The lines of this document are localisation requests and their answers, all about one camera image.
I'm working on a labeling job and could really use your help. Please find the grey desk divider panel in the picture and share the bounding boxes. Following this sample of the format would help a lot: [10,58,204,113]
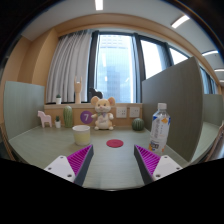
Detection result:
[203,93,224,127]
[141,55,205,163]

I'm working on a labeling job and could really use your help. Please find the ceiling light strips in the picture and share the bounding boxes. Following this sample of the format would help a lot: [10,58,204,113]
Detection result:
[94,0,224,73]

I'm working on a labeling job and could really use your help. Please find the clear plastic water bottle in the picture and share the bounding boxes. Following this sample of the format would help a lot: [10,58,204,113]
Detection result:
[148,102,171,155]

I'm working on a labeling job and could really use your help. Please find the white wall socket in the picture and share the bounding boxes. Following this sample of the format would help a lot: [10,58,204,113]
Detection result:
[128,106,141,119]
[115,106,128,119]

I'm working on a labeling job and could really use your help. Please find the tall green cactus figure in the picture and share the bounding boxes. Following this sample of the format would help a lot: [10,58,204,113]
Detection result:
[62,105,75,129]

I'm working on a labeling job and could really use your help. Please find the white pleated curtain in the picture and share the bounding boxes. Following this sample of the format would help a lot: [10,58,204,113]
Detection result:
[45,29,93,104]

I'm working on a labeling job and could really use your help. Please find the pale green desk divider panel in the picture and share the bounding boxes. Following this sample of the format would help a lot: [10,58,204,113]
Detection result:
[3,80,46,141]

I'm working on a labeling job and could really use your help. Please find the flat round red coaster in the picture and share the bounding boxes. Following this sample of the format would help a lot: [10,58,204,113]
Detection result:
[106,138,125,149]

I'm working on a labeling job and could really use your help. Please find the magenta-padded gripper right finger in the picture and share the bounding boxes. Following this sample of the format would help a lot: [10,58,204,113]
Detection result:
[133,144,184,186]

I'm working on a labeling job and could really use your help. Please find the round purple number sign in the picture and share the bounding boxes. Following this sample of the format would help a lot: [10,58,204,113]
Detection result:
[79,110,94,125]

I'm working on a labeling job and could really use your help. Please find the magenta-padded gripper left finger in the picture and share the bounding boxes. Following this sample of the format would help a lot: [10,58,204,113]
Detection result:
[43,144,95,187]

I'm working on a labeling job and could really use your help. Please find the pink horse figure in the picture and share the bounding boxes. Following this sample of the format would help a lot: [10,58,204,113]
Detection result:
[37,110,53,129]

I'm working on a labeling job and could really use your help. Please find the beige mouse plush toy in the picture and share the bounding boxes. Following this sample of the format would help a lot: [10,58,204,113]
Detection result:
[90,95,117,131]

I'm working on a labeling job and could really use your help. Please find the wooden hand figure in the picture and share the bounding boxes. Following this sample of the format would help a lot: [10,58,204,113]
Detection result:
[73,75,83,105]

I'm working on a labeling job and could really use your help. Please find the pale yellow cup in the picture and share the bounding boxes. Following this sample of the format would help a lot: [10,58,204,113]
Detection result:
[72,124,92,147]

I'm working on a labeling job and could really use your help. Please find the black horse figure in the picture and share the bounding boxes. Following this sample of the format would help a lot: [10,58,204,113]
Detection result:
[87,87,104,103]

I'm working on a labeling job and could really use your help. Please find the round green cactus figure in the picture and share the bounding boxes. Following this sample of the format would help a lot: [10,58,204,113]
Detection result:
[131,117,146,132]

